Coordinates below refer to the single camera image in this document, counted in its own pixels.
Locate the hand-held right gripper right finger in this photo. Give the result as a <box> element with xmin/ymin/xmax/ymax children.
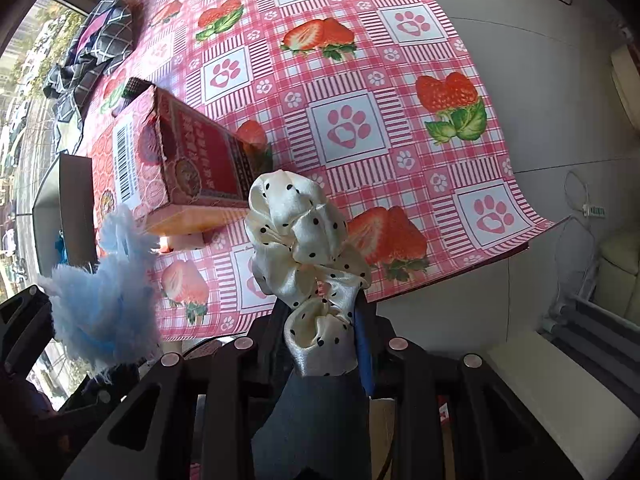
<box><xmin>351</xmin><ymin>300</ymin><xmax>585</xmax><ymax>480</ymax></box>

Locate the white polka dot scrunchie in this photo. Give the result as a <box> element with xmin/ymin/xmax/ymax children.
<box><xmin>244</xmin><ymin>170</ymin><xmax>372</xmax><ymax>378</ymax></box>

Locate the white flat board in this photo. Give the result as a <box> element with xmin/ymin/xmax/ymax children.
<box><xmin>485</xmin><ymin>330</ymin><xmax>640</xmax><ymax>480</ymax></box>

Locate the pink strawberry printed tablecloth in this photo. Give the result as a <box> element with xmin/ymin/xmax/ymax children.
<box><xmin>75</xmin><ymin>0</ymin><xmax>573</xmax><ymax>346</ymax></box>

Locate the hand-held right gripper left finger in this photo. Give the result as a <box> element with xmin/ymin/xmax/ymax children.
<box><xmin>65</xmin><ymin>307</ymin><xmax>292</xmax><ymax>480</ymax></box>

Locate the pink patterned carton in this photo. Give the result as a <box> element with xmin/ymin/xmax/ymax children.
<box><xmin>90</xmin><ymin>85</ymin><xmax>273</xmax><ymax>213</ymax></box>

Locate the light blue fluffy scrunchie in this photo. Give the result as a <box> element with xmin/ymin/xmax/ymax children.
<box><xmin>37</xmin><ymin>204</ymin><xmax>163</xmax><ymax>376</ymax></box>

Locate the white cardboard box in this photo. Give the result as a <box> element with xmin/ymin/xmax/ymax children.
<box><xmin>32</xmin><ymin>154</ymin><xmax>98</xmax><ymax>268</ymax></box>

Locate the grey checked cloth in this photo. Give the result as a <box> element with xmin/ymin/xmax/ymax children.
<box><xmin>42</xmin><ymin>0</ymin><xmax>136</xmax><ymax>123</ymax></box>

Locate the cream sofa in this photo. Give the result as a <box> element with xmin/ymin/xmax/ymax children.
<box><xmin>597</xmin><ymin>230</ymin><xmax>640</xmax><ymax>306</ymax></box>

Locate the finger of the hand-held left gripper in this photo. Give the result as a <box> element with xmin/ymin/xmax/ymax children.
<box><xmin>82</xmin><ymin>360</ymin><xmax>143</xmax><ymax>402</ymax></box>

